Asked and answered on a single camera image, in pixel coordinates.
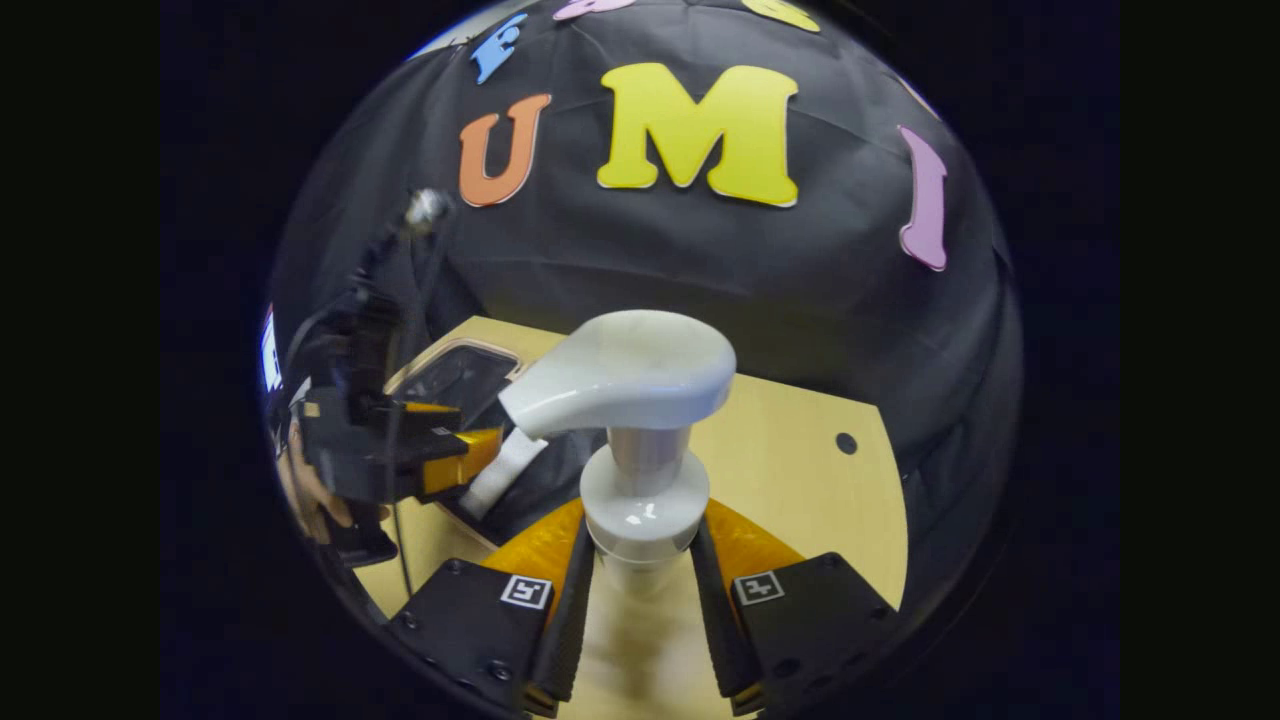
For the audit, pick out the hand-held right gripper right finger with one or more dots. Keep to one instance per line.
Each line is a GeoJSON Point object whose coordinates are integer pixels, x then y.
{"type": "Point", "coordinates": [720, 620]}

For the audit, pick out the bright white screen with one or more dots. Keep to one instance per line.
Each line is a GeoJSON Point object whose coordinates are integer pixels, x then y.
{"type": "Point", "coordinates": [270, 355]}

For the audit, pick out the white squeeze tube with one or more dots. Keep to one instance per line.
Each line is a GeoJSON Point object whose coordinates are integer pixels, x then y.
{"type": "Point", "coordinates": [505, 470]}

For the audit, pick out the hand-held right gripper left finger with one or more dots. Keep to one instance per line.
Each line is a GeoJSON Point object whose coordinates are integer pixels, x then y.
{"type": "Point", "coordinates": [565, 620]}

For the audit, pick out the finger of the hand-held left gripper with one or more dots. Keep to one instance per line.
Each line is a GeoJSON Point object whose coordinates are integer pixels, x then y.
{"type": "Point", "coordinates": [465, 460]}
{"type": "Point", "coordinates": [435, 422]}

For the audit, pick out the white pump bottle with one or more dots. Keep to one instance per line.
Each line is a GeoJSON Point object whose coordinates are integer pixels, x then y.
{"type": "Point", "coordinates": [625, 380]}

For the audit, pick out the black backdrop cloth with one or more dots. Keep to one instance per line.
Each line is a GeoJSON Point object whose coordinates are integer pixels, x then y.
{"type": "Point", "coordinates": [650, 260]}

